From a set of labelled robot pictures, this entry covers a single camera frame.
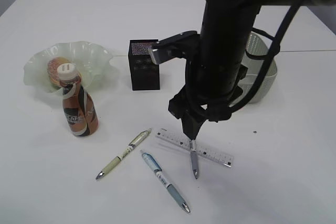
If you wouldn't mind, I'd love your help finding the green wavy glass plate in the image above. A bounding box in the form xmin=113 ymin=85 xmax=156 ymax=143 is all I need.
xmin=23 ymin=41 xmax=113 ymax=96

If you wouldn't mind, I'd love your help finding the beige retractable pen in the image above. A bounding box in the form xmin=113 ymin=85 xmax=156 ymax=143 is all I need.
xmin=96 ymin=128 xmax=152 ymax=180

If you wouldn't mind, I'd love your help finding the blue retractable pen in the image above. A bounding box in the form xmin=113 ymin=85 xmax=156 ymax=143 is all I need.
xmin=140 ymin=150 xmax=191 ymax=214

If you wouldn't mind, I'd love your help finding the black mesh pen holder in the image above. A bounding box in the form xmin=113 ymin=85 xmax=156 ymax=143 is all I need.
xmin=128 ymin=39 xmax=160 ymax=91

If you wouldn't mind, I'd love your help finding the brown Nescafe coffee bottle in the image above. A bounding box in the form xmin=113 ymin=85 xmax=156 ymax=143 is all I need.
xmin=57 ymin=63 xmax=99 ymax=137

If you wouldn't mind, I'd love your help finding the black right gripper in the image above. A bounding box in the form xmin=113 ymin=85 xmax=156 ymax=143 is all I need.
xmin=150 ymin=30 xmax=247 ymax=140

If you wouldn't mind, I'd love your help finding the sugared orange bread bun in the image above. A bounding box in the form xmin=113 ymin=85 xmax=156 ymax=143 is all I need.
xmin=47 ymin=57 xmax=70 ymax=89

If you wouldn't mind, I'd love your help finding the clear plastic ruler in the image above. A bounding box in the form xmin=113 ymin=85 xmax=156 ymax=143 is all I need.
xmin=155 ymin=129 xmax=234 ymax=167

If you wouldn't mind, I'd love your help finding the grey retractable pen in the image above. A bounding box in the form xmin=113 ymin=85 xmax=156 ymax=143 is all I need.
xmin=189 ymin=140 xmax=199 ymax=179

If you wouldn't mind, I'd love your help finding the green plastic woven basket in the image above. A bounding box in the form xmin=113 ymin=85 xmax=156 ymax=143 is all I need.
xmin=236 ymin=30 xmax=278 ymax=104

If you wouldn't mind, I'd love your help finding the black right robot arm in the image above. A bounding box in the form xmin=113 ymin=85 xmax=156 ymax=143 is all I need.
xmin=149 ymin=0 xmax=335 ymax=140

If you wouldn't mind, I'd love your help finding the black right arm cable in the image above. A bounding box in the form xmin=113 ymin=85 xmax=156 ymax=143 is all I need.
xmin=228 ymin=0 xmax=329 ymax=112

